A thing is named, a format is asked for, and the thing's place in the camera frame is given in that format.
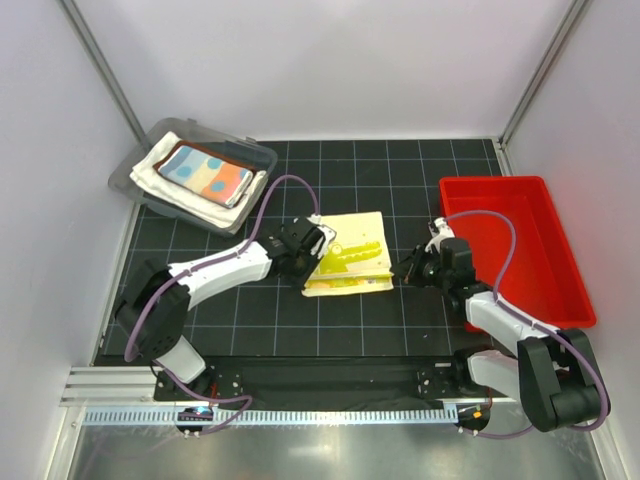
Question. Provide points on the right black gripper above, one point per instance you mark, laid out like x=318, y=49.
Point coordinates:
x=408, y=269

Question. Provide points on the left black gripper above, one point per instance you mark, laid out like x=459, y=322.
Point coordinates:
x=300, y=281

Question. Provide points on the colourful patterned cloth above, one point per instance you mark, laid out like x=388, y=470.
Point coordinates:
x=357, y=260

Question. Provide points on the blue white cloth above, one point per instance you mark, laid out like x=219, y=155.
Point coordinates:
x=205, y=172

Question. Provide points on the brown towel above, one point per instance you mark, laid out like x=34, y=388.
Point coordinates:
x=165, y=162

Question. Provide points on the white towel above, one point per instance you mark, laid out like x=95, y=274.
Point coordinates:
x=213, y=187

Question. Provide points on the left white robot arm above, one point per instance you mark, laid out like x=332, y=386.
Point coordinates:
x=153, y=308

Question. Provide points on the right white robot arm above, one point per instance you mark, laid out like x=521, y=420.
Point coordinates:
x=551, y=372

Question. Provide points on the clear plastic container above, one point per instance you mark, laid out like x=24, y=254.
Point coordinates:
x=249, y=153

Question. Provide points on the red plastic bin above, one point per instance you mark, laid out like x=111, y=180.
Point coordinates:
x=532, y=265

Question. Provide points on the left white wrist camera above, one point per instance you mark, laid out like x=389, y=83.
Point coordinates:
x=321, y=246

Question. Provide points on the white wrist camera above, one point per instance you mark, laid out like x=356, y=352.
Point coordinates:
x=440, y=231
x=321, y=246

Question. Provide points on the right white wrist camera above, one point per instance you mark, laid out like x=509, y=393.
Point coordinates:
x=440, y=231

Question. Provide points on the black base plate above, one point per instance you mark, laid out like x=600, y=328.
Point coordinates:
x=338, y=383

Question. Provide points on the slotted cable duct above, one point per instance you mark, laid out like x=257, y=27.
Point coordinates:
x=198, y=417

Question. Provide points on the aluminium rail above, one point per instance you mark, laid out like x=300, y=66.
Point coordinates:
x=111, y=386

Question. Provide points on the right aluminium frame post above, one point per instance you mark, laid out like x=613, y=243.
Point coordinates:
x=552, y=53

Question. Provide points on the aluminium frame post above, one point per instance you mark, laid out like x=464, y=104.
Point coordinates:
x=552, y=53
x=101, y=65

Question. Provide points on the left aluminium frame post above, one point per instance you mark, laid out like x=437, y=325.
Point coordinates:
x=101, y=65

